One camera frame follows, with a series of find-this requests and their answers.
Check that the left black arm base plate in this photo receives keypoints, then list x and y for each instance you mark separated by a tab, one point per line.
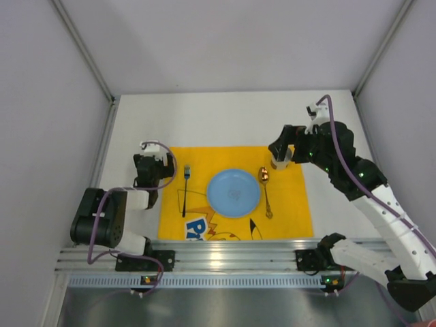
125	263

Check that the perforated grey cable tray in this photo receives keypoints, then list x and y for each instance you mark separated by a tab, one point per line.
176	281

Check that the blue plastic plate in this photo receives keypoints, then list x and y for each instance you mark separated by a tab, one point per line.
233	193

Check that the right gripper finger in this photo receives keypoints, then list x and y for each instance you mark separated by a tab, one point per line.
301	153
290	135

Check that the gold spoon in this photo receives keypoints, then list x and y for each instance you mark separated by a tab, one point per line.
263	177

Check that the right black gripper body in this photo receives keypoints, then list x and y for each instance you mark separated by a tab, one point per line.
291	135

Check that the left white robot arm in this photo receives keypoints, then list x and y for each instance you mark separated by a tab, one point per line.
102	217

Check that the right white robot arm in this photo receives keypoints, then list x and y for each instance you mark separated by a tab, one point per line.
409	276

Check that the blue metal fork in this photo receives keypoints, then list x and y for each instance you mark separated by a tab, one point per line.
187	174

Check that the yellow Pikachu placemat cloth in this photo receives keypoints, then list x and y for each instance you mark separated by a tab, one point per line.
286	193

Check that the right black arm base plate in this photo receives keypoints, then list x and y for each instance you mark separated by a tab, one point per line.
312	260

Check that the metal cup with paper sleeve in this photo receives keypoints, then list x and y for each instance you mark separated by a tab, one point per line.
281	165

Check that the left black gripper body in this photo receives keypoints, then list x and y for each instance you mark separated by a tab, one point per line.
146	167

